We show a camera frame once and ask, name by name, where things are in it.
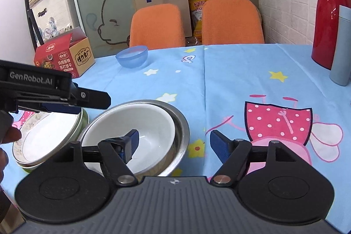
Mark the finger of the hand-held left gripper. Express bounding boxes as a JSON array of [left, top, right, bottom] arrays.
[[41, 82, 112, 114]]

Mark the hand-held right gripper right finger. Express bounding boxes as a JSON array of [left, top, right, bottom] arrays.
[[210, 129, 303, 186]]

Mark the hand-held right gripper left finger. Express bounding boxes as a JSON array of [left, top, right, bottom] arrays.
[[55, 129, 139, 187]]

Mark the light green plate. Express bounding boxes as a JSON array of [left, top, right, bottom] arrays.
[[19, 108, 90, 173]]

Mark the white ceramic bowl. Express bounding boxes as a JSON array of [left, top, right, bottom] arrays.
[[81, 104, 176, 177]]

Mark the stainless steel bowl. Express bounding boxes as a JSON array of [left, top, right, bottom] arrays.
[[77, 100, 190, 177]]

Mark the white plate with patterned rim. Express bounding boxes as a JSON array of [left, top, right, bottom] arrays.
[[12, 107, 83, 165]]

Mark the blue translucent bowl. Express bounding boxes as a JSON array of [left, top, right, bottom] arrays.
[[115, 45, 149, 69]]

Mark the white plate with flower print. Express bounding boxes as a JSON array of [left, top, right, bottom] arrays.
[[15, 113, 85, 169]]

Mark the person's left hand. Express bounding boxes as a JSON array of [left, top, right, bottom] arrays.
[[0, 126, 22, 183]]

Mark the red cracker carton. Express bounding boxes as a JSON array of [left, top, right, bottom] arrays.
[[34, 26, 96, 78]]

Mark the black framed white board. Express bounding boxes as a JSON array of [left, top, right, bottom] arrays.
[[0, 0, 37, 62]]

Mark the blue cartoon pig tablecloth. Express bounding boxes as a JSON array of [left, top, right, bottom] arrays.
[[0, 43, 351, 225]]

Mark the frosted glass door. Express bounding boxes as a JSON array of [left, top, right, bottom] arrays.
[[68, 0, 138, 59]]

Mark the orange chair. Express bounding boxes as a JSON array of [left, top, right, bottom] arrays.
[[201, 0, 265, 45], [129, 4, 186, 50]]

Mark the yellow snack bag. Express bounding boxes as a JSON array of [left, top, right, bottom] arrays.
[[187, 0, 211, 38]]

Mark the grey blue tumbler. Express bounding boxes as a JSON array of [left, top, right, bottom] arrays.
[[329, 5, 351, 87]]

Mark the red thermos jug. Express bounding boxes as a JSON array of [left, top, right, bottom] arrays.
[[311, 0, 351, 71]]

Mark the cardboard box with blue handles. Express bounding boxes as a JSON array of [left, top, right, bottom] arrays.
[[133, 0, 192, 38]]

